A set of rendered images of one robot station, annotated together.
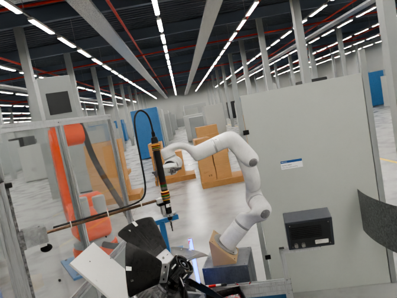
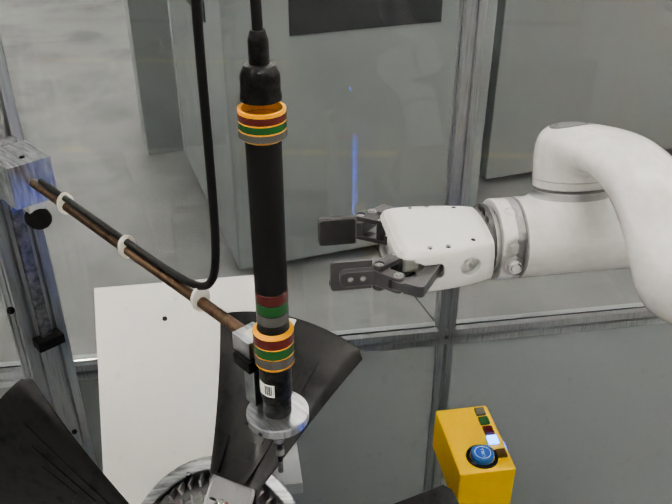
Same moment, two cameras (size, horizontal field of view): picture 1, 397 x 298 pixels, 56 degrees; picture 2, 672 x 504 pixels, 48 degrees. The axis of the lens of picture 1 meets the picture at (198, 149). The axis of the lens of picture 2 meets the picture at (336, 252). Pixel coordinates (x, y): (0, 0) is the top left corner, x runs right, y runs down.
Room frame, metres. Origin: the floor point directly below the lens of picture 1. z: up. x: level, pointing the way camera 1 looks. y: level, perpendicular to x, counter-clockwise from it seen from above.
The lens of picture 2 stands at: (1.74, -0.42, 2.05)
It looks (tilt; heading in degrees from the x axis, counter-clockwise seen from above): 31 degrees down; 72
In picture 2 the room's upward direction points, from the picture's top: straight up
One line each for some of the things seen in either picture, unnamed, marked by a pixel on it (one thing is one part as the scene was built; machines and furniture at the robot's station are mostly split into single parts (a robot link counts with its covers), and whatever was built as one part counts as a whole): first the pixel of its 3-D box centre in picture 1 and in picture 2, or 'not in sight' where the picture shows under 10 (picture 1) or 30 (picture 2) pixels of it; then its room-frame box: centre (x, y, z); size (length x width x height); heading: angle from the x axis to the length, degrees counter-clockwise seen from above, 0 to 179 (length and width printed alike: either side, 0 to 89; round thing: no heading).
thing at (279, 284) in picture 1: (217, 292); not in sight; (2.21, 0.05, 0.82); 0.90 x 0.04 x 0.08; 81
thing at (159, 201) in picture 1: (165, 206); (270, 380); (1.87, 0.22, 1.50); 0.09 x 0.07 x 0.10; 116
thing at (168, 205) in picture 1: (161, 175); (269, 263); (1.87, 0.21, 1.65); 0.04 x 0.04 x 0.46
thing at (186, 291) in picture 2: (106, 214); (125, 248); (1.74, 0.48, 1.54); 0.54 x 0.01 x 0.01; 116
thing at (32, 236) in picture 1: (33, 236); (19, 173); (1.60, 0.77, 1.54); 0.10 x 0.07 x 0.08; 116
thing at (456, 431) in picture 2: not in sight; (471, 458); (2.28, 0.44, 1.02); 0.16 x 0.10 x 0.11; 81
